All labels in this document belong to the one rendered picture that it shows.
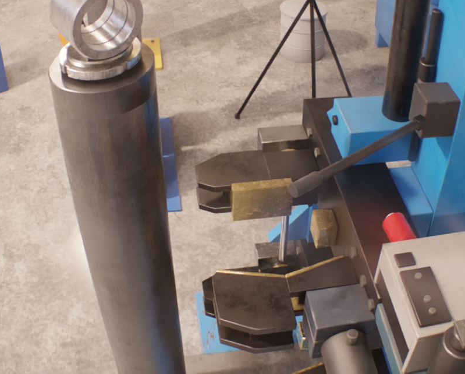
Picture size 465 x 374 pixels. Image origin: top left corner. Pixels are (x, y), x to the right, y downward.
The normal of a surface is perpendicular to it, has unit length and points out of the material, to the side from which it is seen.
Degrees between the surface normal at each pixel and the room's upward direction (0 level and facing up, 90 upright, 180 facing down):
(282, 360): 0
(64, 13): 65
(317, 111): 0
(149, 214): 90
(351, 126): 0
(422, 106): 90
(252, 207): 90
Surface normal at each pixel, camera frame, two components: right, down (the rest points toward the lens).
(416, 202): 0.00, -0.76
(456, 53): -0.99, 0.09
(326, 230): 0.14, 0.64
